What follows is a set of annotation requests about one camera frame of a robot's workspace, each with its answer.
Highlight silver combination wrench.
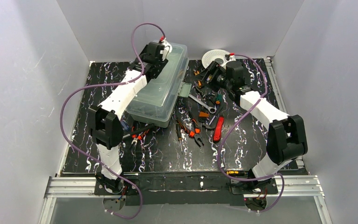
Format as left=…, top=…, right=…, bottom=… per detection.
left=188, top=94, right=216, bottom=113

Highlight orange yellow cutter pliers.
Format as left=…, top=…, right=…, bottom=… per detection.
left=193, top=70, right=204, bottom=89

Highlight steel claw hammer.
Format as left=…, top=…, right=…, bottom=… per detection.
left=122, top=124, right=156, bottom=140

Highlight green plastic tool box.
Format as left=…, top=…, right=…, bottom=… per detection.
left=126, top=43, right=189, bottom=128

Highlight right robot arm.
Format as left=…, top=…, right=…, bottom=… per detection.
left=202, top=61, right=308, bottom=190

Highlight orange handled wire stripper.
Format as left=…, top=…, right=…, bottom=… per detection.
left=130, top=129, right=149, bottom=149

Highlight yellow black screwdriver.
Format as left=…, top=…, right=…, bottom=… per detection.
left=226, top=170, right=247, bottom=177

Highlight white filament spool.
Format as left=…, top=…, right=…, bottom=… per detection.
left=201, top=49, right=230, bottom=69

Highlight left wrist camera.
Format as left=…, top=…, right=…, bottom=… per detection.
left=159, top=36, right=172, bottom=61

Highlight orange black small tool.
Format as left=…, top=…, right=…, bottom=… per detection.
left=199, top=112, right=209, bottom=119

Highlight aluminium rail frame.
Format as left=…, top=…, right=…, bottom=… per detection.
left=39, top=56, right=333, bottom=224

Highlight green stubby screwdriver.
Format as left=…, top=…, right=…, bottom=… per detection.
left=213, top=94, right=222, bottom=105

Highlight red utility knife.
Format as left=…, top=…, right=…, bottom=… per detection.
left=213, top=116, right=224, bottom=143

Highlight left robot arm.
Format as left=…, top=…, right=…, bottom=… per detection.
left=88, top=40, right=172, bottom=191

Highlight purple cable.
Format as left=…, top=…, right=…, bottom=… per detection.
left=60, top=22, right=167, bottom=220
left=216, top=54, right=285, bottom=213

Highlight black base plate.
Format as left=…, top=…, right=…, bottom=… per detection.
left=94, top=171, right=278, bottom=206

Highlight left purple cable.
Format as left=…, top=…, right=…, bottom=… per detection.
left=60, top=22, right=167, bottom=220

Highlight orange black long-nose pliers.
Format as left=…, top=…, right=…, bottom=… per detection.
left=176, top=111, right=204, bottom=147

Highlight black precision screwdriver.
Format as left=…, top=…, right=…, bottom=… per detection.
left=175, top=123, right=183, bottom=154

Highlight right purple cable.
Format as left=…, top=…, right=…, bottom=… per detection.
left=216, top=54, right=285, bottom=213

